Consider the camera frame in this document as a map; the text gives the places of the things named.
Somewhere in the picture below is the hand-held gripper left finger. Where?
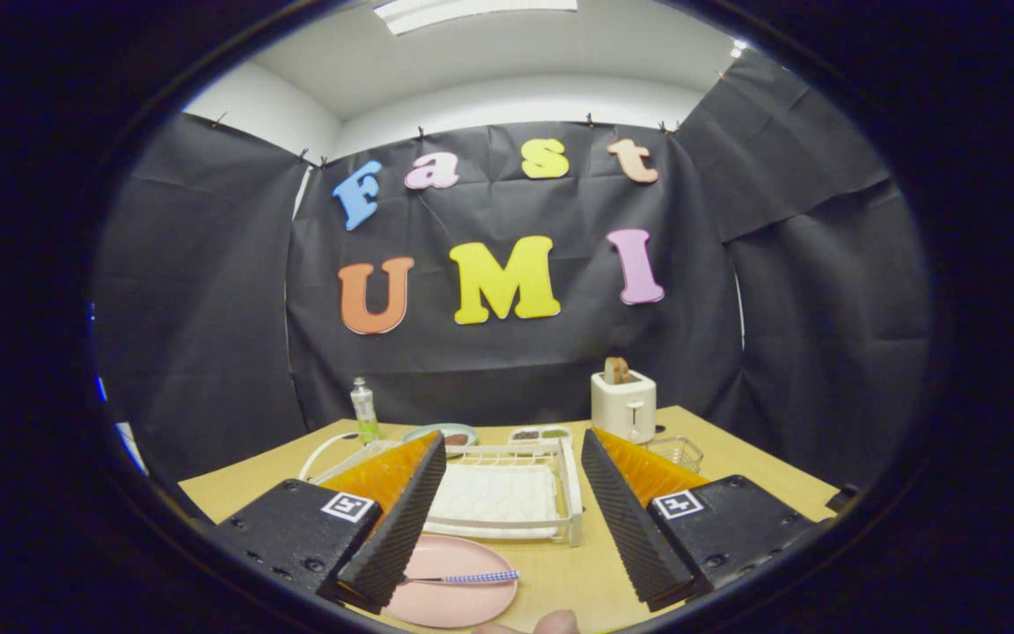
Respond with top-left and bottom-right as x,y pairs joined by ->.
212,431 -> 448,616

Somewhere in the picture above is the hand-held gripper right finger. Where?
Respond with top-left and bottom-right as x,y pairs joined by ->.
580,428 -> 825,613

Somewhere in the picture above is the metal wire basket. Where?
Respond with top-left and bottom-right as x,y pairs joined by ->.
643,436 -> 704,476

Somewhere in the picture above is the pink plate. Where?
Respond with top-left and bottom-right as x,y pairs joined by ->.
381,534 -> 519,629

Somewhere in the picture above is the blue checked handle spoon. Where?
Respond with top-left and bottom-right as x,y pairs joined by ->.
397,570 -> 521,586

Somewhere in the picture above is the white dish rack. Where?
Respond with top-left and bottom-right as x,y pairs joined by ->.
305,438 -> 584,548

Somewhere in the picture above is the white divided condiment dish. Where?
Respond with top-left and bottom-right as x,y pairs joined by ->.
508,425 -> 573,446

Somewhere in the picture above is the cream toaster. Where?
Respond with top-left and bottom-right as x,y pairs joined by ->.
591,370 -> 658,445

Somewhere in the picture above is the clear bottle with green liquid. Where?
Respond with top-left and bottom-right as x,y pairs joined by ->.
350,377 -> 381,444

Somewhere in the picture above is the black backdrop cloth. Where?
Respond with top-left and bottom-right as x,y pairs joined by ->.
92,48 -> 932,490

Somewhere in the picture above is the long ceiling light panel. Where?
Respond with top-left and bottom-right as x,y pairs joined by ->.
373,0 -> 578,36

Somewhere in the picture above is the thin white cable loop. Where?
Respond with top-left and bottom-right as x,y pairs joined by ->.
298,431 -> 360,482

